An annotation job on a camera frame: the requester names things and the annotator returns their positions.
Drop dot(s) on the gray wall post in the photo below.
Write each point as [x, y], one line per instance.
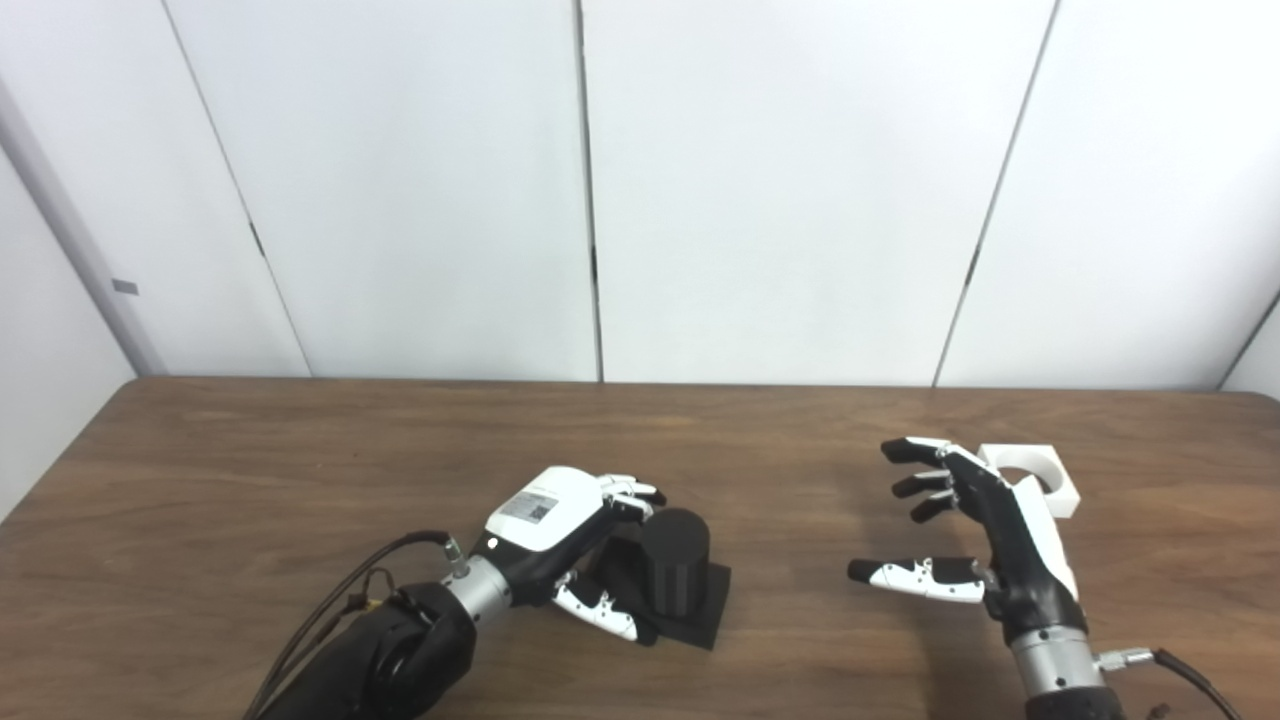
[75, 230]

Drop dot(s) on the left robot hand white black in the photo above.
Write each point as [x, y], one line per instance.
[545, 520]

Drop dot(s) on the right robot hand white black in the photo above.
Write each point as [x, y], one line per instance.
[1030, 570]

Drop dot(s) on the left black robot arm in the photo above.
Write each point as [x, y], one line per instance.
[400, 650]

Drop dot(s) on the white square piece with hole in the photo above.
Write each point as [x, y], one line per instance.
[1065, 495]

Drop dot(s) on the black peg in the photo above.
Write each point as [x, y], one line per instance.
[675, 570]

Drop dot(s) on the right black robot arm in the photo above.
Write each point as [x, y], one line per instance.
[1060, 675]

